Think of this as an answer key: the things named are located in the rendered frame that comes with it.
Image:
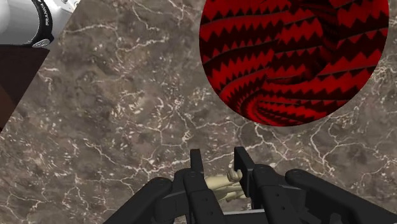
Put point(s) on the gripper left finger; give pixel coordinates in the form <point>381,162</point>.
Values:
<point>198,198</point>

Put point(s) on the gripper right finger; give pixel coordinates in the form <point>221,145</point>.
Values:
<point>279,195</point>

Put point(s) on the beige figure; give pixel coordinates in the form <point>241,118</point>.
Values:
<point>225,186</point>

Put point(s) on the red black zigzag bowl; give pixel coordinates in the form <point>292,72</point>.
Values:
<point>291,59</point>

